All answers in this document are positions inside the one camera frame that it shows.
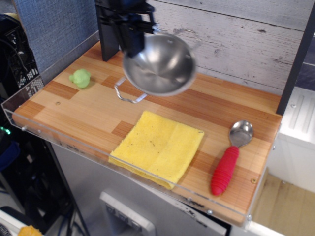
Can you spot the yellow object bottom left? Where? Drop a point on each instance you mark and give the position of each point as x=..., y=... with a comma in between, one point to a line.
x=29, y=231

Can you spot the white ribbed cabinet right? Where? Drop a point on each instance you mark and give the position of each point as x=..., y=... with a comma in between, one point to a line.
x=292, y=158

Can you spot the red handled metal spoon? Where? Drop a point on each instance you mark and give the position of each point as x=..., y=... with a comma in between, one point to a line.
x=240, y=135

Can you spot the dark grey right post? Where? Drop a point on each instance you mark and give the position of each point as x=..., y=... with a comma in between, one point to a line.
x=297, y=64

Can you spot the yellow folded cloth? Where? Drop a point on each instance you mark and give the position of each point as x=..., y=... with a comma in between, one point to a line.
x=158, y=149

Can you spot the dark grey post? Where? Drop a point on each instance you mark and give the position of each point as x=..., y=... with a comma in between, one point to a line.
x=108, y=41
x=297, y=64

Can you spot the green toy figure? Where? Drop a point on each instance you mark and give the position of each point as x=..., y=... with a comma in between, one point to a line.
x=81, y=78

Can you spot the steel bowl with wire handles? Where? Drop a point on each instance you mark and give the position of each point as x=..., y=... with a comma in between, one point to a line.
x=165, y=67

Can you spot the black plastic crate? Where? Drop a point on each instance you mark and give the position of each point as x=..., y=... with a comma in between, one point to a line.
x=17, y=63

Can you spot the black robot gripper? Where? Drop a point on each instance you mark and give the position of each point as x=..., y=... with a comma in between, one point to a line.
x=133, y=17

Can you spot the stainless steel appliance below table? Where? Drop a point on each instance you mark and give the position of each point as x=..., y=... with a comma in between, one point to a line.
x=115, y=204

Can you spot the clear acrylic table guard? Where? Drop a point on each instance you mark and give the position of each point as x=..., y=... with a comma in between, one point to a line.
x=203, y=140

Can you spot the dark grey left post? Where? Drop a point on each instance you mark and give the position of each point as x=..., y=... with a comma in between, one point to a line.
x=108, y=41

